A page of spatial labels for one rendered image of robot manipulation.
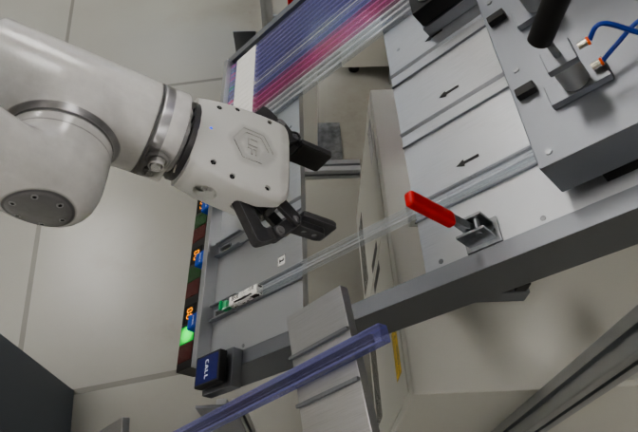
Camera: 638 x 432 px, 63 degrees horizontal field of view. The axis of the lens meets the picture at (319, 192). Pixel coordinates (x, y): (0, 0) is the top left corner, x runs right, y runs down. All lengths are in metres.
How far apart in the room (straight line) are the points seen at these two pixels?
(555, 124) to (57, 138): 0.39
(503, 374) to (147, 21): 2.21
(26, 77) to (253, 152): 0.19
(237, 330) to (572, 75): 0.53
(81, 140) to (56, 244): 1.51
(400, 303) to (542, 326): 0.46
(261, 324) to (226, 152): 0.32
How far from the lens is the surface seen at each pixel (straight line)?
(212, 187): 0.46
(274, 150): 0.50
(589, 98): 0.49
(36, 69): 0.44
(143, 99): 0.45
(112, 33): 2.64
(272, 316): 0.71
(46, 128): 0.41
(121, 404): 1.60
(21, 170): 0.39
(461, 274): 0.52
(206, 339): 0.80
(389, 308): 0.57
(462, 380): 0.91
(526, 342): 0.96
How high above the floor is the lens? 1.46
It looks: 53 degrees down
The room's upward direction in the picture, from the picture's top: straight up
